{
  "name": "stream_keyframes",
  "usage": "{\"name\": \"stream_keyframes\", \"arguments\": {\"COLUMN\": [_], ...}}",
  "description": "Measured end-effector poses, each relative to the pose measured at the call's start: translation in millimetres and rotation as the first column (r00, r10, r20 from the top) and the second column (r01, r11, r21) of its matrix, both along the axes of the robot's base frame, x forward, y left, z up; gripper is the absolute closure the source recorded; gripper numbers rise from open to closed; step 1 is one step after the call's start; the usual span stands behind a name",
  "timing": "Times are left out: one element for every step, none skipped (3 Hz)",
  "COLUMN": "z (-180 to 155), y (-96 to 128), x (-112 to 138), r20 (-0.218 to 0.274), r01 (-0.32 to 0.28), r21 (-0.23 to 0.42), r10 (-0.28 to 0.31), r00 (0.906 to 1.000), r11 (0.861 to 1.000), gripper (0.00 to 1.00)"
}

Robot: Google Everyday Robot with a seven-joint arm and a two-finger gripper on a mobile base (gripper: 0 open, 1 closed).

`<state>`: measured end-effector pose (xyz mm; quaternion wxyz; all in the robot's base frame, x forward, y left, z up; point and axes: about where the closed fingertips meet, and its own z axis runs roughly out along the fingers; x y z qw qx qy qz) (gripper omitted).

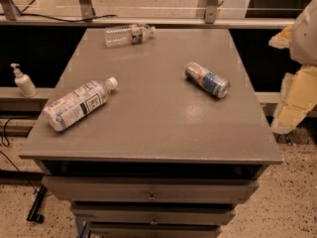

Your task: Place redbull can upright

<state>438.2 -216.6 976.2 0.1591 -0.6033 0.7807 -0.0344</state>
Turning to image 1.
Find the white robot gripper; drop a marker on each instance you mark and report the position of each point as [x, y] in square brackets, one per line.
[306, 37]

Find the grey drawer cabinet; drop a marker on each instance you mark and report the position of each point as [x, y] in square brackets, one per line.
[163, 158]

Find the white labelled plastic bottle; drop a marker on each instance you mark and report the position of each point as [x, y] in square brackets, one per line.
[80, 102]

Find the black floor stand foot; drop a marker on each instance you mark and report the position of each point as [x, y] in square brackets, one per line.
[34, 215]

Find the white pump dispenser bottle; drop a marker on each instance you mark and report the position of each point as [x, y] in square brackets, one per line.
[23, 81]

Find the clear water bottle red label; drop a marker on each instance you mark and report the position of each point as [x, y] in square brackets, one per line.
[132, 34]

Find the red bull can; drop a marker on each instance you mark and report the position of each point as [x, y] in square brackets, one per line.
[209, 81]

